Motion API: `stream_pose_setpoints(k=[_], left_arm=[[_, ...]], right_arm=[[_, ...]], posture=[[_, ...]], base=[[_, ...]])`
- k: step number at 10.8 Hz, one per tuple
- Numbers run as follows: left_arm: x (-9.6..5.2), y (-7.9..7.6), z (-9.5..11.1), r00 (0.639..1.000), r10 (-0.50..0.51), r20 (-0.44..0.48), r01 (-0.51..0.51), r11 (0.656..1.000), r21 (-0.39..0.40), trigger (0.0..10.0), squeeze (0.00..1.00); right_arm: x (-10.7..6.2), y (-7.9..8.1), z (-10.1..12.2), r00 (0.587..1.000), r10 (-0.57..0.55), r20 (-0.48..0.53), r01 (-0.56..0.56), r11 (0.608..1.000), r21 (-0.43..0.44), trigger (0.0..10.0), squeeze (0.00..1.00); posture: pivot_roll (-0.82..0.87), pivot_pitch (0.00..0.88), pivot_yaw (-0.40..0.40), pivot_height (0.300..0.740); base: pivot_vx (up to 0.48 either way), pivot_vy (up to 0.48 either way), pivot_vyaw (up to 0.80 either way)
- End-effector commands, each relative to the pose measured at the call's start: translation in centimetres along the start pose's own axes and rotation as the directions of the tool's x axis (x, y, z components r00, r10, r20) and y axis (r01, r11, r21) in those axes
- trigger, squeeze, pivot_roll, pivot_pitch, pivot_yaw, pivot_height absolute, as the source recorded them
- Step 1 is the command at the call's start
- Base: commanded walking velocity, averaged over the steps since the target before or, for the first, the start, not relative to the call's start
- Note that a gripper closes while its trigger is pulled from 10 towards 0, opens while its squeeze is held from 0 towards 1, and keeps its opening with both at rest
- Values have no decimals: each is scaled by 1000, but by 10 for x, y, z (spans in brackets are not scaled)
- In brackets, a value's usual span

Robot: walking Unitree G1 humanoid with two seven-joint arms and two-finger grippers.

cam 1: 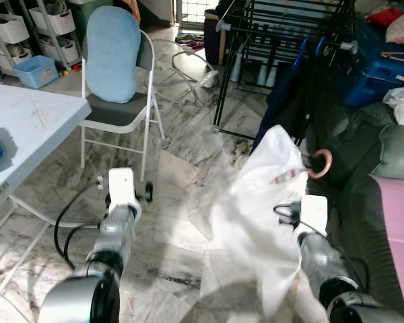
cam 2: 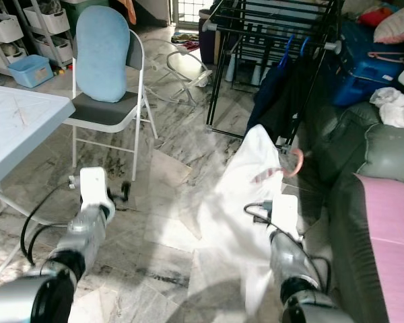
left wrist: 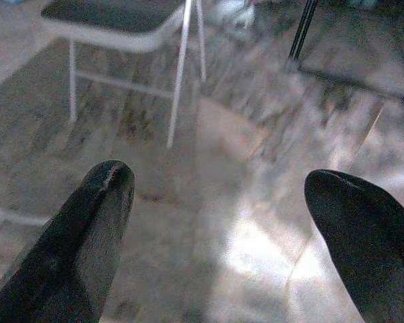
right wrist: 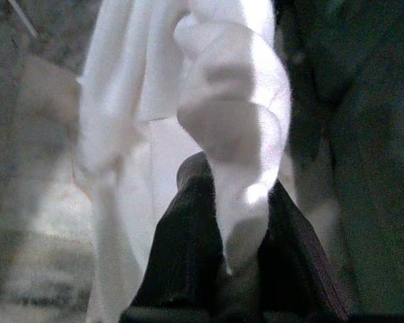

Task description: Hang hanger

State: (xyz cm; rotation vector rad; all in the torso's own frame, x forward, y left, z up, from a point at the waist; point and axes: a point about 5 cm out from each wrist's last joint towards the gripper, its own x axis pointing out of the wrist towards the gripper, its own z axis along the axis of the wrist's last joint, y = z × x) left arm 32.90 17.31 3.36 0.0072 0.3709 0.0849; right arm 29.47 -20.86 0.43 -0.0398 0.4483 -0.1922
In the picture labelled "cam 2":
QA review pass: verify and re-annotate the pink pillow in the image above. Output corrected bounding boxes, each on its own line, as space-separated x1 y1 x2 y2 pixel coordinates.
373 3 404 45

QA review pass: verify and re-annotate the green plastic bin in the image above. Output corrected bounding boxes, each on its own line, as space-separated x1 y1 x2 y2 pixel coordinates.
60 0 116 32

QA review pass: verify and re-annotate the light blue cushion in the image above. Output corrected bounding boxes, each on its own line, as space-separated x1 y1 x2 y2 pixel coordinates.
75 5 135 104

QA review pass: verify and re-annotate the white shirt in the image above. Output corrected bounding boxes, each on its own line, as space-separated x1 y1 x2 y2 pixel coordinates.
195 124 304 318

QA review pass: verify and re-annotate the black clothes drying rack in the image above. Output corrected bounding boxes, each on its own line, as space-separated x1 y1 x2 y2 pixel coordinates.
205 0 345 146

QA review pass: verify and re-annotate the white plastic folding table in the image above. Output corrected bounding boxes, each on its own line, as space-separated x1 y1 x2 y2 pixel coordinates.
0 83 77 271

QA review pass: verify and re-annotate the red cloth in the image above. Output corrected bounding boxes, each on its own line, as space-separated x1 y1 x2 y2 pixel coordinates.
356 5 395 28

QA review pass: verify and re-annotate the pink sofa cover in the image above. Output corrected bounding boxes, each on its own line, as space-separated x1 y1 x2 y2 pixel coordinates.
353 173 404 323

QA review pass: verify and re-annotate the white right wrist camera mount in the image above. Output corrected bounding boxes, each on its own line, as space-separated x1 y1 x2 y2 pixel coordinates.
272 194 300 237

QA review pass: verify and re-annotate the dark green sofa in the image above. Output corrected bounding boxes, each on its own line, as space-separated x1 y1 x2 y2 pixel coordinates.
296 100 404 323

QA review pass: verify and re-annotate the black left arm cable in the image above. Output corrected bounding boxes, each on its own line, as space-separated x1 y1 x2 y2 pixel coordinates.
19 192 81 267

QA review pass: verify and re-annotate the blue clothes hanger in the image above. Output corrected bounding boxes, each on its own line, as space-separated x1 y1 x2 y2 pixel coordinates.
279 36 296 69
299 36 312 59

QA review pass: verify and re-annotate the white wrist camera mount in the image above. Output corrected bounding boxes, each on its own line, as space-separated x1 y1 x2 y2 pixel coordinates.
79 166 112 210
272 194 300 237

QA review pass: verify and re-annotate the light blue plastic basket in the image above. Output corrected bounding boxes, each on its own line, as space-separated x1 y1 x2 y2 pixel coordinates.
7 55 55 89

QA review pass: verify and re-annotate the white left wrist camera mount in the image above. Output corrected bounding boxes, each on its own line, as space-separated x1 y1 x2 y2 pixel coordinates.
79 166 112 210

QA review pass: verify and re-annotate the white metal folding chair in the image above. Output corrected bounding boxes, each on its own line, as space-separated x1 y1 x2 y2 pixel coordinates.
67 30 160 183

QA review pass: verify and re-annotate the white storage shelf unit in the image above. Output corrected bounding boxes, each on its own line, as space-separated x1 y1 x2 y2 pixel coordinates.
0 0 75 75

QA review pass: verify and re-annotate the crumpled white cloth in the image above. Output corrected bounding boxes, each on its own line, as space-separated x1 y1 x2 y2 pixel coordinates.
368 87 404 131

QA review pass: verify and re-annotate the pink clothes hanger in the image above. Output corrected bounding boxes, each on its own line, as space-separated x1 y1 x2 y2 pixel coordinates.
366 50 404 65
252 147 306 186

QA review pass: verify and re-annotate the blue storage bin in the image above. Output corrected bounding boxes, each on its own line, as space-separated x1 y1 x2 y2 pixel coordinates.
333 20 404 109

